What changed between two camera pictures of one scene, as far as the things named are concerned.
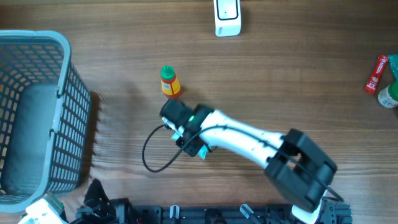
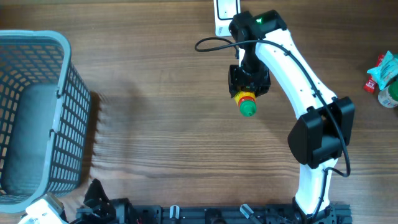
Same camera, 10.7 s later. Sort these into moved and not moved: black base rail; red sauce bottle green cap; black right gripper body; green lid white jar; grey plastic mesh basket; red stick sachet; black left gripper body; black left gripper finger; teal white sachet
Moved: teal white sachet; red sauce bottle green cap; black right gripper body
Not moved: red stick sachet; grey plastic mesh basket; black left gripper finger; black base rail; black left gripper body; green lid white jar
